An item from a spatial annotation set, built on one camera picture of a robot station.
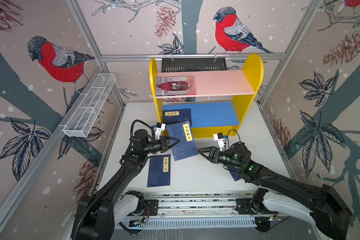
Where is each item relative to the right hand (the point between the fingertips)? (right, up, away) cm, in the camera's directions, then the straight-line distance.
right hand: (197, 155), depth 70 cm
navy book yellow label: (-21, -14, +16) cm, 30 cm away
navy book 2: (-5, +3, +4) cm, 7 cm away
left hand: (-9, +6, +1) cm, 11 cm away
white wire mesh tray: (-56, +17, +1) cm, 59 cm away
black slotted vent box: (0, +52, +26) cm, 58 cm away
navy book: (-13, +19, +23) cm, 32 cm away
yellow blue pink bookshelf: (+21, +34, +52) cm, 66 cm away
